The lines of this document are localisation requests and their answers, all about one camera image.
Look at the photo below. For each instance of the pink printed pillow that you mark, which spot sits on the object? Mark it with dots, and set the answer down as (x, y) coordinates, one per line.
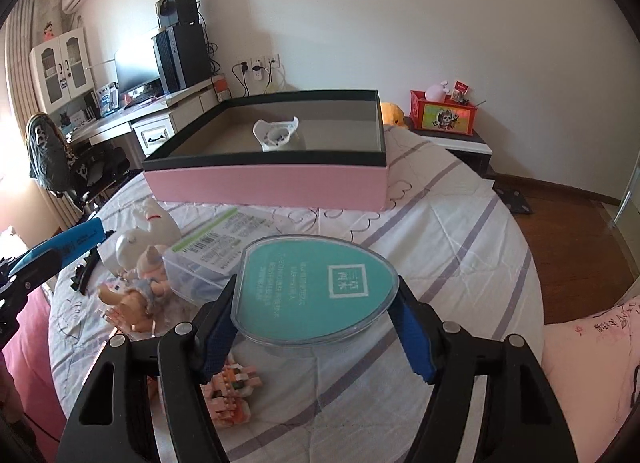
(595, 378)

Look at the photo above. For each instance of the dark printed jacket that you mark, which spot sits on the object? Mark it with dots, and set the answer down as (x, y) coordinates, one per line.
(45, 148)

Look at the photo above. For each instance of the small pink doll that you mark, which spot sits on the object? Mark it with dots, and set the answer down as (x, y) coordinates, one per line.
(48, 32)

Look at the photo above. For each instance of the red bottle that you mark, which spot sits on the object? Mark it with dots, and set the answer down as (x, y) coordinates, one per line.
(222, 87)

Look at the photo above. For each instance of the pink plush toy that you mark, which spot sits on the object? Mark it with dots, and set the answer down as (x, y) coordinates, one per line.
(437, 92)

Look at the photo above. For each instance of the black computer tower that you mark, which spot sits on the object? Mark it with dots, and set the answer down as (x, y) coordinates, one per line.
(185, 58)

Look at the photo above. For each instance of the pink storage box dark rim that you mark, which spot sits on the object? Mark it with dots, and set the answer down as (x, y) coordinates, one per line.
(260, 188)

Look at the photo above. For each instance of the yellow plush toy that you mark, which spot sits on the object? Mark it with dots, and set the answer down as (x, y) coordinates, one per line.
(392, 115)

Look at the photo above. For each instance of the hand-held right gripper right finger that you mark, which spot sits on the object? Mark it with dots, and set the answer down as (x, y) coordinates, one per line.
(415, 338)

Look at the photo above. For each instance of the teal heart-shaped box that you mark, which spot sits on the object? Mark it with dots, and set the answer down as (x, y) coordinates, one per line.
(310, 288)

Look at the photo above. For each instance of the clear plastic box white label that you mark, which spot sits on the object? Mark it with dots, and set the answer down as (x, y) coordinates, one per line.
(220, 243)

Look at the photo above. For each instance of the black office chair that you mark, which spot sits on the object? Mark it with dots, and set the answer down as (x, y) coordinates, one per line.
(95, 163)

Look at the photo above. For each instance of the black keyboard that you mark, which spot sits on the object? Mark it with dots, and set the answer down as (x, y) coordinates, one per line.
(145, 92)

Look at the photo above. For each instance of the black computer monitor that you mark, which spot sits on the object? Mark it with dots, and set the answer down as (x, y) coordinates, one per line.
(137, 63)

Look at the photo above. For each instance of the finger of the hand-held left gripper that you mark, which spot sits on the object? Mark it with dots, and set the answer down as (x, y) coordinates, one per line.
(35, 270)

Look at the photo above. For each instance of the white desk with drawers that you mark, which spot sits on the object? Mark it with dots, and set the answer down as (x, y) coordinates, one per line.
(155, 115)

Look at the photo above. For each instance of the red printed storage box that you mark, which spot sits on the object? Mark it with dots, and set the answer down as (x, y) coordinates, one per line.
(445, 118)

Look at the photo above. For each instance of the red card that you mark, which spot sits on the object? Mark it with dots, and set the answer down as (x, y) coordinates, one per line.
(461, 90)

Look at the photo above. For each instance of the black bathroom scale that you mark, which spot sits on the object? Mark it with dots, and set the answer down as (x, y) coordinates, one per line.
(515, 200)

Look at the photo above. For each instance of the white glass-door cabinet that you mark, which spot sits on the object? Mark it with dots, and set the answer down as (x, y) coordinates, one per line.
(75, 68)

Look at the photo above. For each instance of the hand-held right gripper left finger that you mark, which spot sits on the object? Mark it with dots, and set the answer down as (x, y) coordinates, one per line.
(217, 338)

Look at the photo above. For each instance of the white wall outlets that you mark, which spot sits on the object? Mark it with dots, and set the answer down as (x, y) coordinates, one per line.
(257, 65)

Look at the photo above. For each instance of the blue and white box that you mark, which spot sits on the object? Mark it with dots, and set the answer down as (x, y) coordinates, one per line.
(107, 98)

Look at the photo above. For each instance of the black speaker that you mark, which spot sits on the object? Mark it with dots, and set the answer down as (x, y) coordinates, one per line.
(177, 8)

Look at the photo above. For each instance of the white cat figurine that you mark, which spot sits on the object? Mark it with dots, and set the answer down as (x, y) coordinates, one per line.
(155, 230)

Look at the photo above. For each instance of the pink building block toy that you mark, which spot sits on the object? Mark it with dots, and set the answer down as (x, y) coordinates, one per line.
(232, 393)

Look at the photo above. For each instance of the blue plastic case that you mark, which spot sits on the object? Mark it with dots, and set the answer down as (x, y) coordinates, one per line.
(70, 242)

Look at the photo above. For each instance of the beige curtain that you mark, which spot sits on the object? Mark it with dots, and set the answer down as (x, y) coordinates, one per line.
(20, 68)

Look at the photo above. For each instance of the baby doll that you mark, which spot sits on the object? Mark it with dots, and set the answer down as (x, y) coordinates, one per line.
(145, 273)

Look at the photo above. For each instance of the striped white quilt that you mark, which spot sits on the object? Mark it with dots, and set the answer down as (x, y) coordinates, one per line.
(450, 253)

